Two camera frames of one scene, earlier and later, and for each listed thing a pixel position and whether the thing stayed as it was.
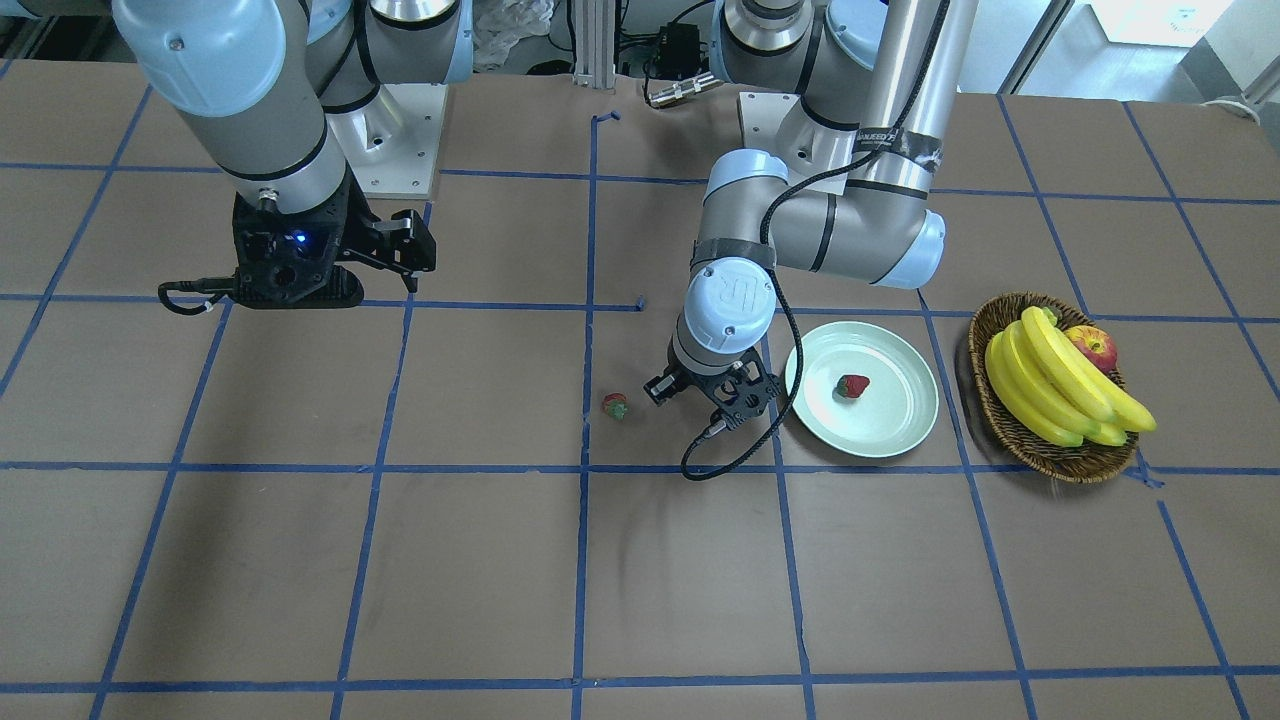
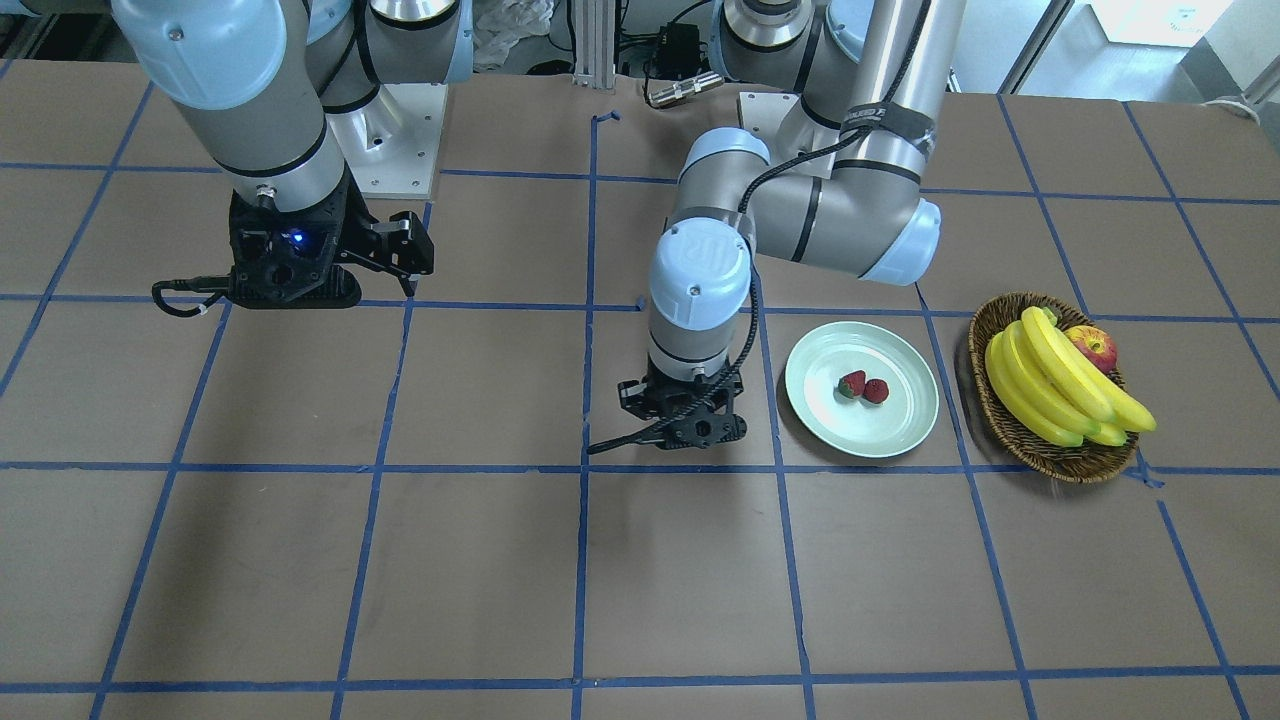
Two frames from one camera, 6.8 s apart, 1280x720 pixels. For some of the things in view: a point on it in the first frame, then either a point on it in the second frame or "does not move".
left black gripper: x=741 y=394 to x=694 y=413
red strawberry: x=851 y=386 does not move
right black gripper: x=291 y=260 does not move
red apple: x=1096 y=344 does not move
